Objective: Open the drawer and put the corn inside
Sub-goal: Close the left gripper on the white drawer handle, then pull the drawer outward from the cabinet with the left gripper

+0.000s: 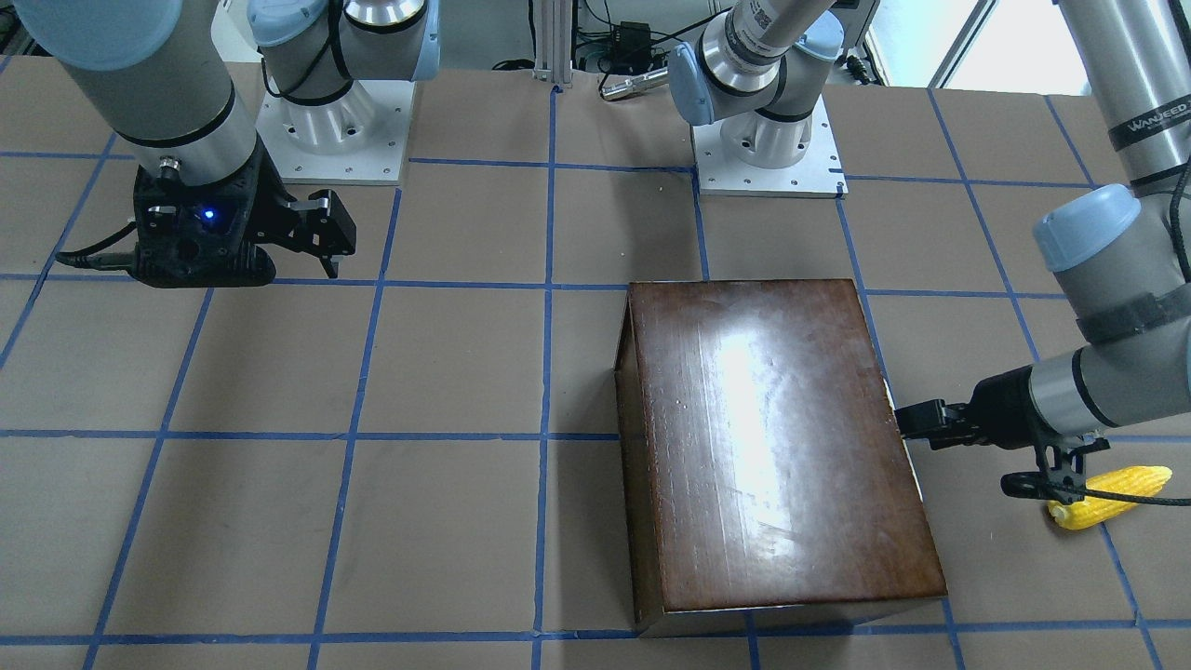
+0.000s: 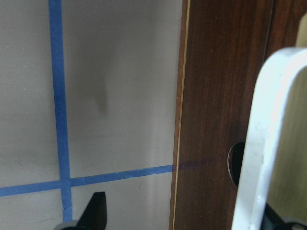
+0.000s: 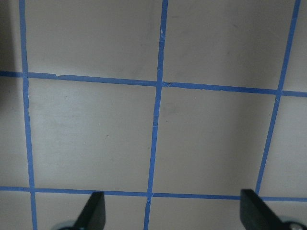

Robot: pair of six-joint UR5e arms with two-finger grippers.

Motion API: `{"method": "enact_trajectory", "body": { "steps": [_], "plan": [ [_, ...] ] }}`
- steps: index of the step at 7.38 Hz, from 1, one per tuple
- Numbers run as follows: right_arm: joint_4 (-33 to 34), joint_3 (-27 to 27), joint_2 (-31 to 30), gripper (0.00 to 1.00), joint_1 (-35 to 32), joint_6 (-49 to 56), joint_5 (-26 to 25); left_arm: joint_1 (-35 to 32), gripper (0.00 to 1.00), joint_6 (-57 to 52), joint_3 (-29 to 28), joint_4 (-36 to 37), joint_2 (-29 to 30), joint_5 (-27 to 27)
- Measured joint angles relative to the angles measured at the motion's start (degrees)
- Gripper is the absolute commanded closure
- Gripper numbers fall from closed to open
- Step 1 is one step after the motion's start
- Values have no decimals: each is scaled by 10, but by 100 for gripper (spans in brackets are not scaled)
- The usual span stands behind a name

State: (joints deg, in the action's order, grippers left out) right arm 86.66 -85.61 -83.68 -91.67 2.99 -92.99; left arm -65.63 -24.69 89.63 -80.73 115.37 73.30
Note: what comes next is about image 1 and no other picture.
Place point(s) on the silver cylinder tool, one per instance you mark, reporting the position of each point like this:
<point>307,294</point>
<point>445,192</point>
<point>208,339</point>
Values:
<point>634,85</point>

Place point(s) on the dark wooden drawer box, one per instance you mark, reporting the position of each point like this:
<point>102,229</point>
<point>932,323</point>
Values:
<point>765,480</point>

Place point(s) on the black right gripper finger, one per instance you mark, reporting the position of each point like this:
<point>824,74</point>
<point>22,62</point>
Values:
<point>321,226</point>

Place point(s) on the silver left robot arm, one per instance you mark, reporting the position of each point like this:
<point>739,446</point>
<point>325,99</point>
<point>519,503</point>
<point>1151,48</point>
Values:
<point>1119,253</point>

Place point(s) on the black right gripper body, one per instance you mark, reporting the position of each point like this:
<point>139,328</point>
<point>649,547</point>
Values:
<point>272,207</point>

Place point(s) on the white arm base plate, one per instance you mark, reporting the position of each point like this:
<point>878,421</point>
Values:
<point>751,155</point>
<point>360,139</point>

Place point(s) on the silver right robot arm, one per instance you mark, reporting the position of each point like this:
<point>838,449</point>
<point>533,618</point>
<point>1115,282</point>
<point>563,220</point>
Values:
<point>150,68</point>

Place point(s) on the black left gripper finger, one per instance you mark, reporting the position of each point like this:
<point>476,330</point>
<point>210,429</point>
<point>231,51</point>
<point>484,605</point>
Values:
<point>941,424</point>

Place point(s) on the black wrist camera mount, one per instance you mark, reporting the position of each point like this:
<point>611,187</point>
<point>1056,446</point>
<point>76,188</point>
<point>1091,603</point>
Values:
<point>1061,469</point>

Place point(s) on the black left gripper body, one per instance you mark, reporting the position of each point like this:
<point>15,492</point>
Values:
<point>1003,404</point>

